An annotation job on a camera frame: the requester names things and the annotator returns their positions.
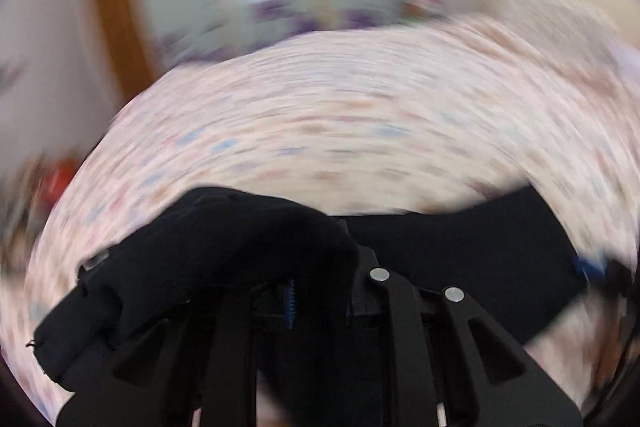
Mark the printed fleece blanket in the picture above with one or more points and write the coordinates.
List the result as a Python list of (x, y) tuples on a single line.
[(350, 117)]

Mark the red object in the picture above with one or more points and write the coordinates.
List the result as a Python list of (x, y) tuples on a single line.
[(61, 184)]

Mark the black pants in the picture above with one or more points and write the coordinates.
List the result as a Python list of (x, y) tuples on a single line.
[(210, 247)]

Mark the wooden door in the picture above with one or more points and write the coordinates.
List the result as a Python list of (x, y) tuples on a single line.
[(117, 22)]

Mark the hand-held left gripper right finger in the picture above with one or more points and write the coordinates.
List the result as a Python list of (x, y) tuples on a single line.
[(400, 332)]

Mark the lilac pillow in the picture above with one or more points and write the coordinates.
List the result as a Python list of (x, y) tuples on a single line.
[(629, 59)]

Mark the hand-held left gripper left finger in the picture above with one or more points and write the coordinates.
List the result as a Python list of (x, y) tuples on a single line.
[(230, 357)]

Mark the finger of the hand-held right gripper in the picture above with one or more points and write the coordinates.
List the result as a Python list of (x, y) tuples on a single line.
[(591, 268)]

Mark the printed pillow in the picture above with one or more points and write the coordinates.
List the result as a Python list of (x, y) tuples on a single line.
[(560, 27)]

